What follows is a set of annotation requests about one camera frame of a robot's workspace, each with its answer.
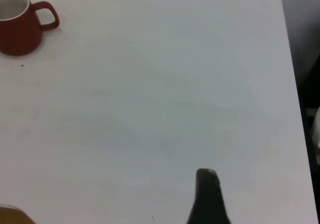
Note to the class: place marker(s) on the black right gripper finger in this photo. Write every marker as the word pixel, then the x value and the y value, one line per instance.
pixel 208 201

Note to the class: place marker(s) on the red ceramic mug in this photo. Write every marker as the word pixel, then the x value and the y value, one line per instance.
pixel 17 37

